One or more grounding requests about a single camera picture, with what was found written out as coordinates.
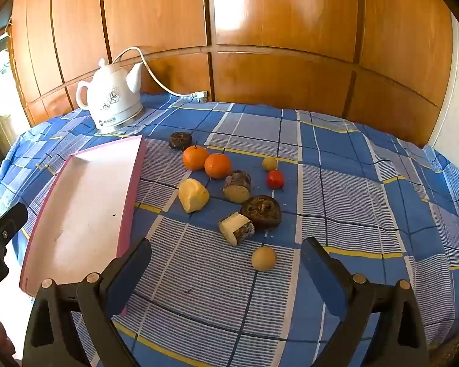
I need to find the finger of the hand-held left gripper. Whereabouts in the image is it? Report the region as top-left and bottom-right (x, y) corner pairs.
(0, 202), (28, 243)

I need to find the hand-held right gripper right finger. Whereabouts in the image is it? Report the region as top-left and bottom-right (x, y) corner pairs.
(300, 237), (431, 367)

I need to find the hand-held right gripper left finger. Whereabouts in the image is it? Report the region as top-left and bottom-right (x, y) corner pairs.
(23, 238), (152, 367)

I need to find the tan round fruit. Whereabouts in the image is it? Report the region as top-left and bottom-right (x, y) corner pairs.
(251, 246), (277, 272)

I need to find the pink-rimmed white tray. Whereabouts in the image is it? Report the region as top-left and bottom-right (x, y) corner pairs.
(19, 135), (148, 316)

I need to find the large dark brown fruit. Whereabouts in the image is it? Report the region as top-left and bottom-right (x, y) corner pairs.
(241, 195), (282, 232)

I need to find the yellow apple piece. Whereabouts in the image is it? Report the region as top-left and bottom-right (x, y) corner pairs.
(178, 178), (210, 213)

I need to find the red cherry tomato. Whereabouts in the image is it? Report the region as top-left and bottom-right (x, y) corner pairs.
(267, 170), (285, 189)

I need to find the cut cylinder fruit piece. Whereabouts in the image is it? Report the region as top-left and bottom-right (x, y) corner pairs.
(223, 170), (252, 204)

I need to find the orange with stem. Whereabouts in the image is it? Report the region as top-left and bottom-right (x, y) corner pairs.
(183, 144), (209, 171)

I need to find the stemless orange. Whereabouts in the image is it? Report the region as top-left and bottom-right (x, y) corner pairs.
(204, 153), (233, 180)

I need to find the small dark brown fruit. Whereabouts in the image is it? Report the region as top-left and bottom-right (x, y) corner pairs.
(169, 132), (193, 150)

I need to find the blue plaid cloth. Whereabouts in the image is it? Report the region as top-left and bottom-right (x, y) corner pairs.
(0, 92), (459, 367)

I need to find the wooden glass door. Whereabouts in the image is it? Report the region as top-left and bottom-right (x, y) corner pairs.
(0, 19), (27, 161)

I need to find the woven wicker basket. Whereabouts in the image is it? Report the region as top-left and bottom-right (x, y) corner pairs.
(430, 329), (459, 367)

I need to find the white ceramic electric kettle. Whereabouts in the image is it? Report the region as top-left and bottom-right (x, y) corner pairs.
(76, 58), (144, 134)

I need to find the white power cable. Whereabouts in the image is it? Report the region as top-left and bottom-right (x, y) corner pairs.
(113, 46), (209, 102)

